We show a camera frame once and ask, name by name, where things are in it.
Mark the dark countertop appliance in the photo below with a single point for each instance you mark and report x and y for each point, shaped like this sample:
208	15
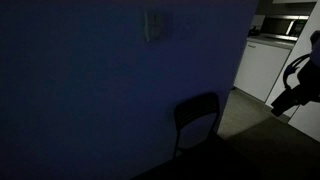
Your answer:
253	31

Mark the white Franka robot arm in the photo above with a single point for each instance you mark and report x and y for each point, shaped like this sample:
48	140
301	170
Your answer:
311	76

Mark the steel microwave oven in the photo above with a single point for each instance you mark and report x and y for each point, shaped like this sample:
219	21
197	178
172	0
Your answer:
283	26

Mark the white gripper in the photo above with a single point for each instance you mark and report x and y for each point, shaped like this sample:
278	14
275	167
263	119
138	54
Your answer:
286	101

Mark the black perforated chair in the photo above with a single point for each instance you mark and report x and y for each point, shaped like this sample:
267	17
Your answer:
196	111

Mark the white kitchen base cabinet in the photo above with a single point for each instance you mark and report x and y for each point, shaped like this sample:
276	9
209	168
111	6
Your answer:
261	68

